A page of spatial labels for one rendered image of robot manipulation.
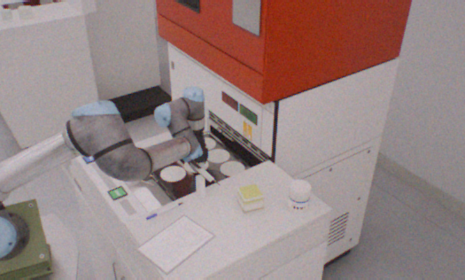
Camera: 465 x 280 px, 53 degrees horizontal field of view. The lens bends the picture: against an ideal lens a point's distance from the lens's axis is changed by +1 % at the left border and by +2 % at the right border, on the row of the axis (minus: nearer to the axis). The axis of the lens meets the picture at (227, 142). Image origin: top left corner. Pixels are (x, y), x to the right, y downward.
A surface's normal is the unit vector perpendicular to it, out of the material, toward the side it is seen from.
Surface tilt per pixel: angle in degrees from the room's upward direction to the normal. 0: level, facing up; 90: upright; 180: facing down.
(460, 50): 90
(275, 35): 90
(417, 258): 0
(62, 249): 0
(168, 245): 0
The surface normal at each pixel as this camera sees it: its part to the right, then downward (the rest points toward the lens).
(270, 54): 0.56, 0.47
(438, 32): -0.83, 0.32
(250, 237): 0.00, -0.83
